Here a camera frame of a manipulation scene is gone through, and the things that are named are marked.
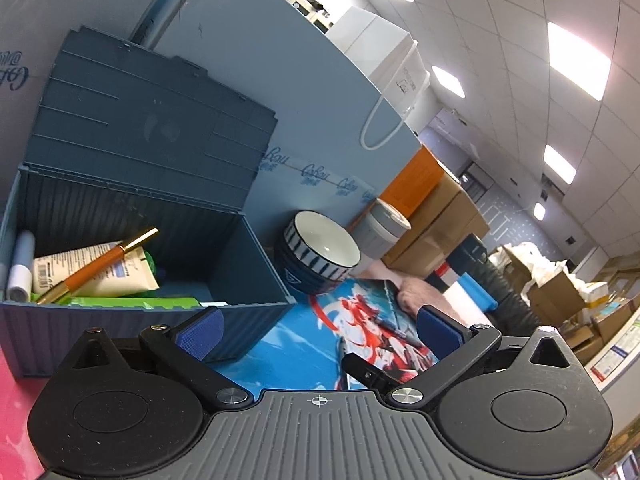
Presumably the white paper bag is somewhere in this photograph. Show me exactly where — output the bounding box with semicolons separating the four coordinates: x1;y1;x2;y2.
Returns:
324;6;432;151

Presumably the pink mat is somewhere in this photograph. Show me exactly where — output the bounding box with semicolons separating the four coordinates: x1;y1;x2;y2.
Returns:
0;350;57;480

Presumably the person's right hand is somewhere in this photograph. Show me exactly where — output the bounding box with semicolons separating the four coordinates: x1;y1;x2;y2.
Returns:
395;276;454;328

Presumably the orange and gold pen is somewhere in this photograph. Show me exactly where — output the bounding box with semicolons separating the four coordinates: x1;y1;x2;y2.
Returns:
35;227;160;306

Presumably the blue printed mat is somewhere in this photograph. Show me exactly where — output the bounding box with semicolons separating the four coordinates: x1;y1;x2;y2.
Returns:
205;277;451;392

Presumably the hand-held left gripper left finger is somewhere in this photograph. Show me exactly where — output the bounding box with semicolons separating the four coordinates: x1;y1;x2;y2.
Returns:
59;307;254;412

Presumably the striped ceramic bowl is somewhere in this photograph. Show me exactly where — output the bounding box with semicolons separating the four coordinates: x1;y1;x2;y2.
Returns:
276;209;362;297

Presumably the brown cardboard box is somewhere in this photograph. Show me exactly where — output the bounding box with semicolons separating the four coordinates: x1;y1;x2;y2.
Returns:
382;172;491;281

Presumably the light blue box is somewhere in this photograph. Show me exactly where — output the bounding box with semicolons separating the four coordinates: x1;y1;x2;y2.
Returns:
461;272;499;312

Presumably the green packet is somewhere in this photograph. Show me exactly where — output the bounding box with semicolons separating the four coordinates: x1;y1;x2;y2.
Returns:
30;292;202;311

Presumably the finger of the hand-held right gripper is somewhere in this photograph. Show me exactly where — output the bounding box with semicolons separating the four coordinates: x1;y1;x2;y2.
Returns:
341;352;417;397

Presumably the blue plastic storage box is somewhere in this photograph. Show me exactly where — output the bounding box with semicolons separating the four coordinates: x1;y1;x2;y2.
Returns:
0;25;299;379

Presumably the orange box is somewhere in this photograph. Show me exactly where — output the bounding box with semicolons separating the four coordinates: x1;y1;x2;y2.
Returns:
379;145;446;217

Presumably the white and grey tumbler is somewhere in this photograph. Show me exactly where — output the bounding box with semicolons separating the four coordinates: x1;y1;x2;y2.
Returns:
349;198;412;262

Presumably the white and grey marker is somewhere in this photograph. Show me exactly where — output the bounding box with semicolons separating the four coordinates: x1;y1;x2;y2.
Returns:
6;231;37;304

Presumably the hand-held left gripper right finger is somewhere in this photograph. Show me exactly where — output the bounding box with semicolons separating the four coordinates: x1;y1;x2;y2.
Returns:
384;305;584;409

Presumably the cream squeeze tube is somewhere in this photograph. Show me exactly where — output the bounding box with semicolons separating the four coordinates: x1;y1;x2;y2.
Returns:
32;242;162;299

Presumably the pile of cardboard boxes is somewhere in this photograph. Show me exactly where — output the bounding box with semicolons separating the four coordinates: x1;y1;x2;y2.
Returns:
492;240;640;362

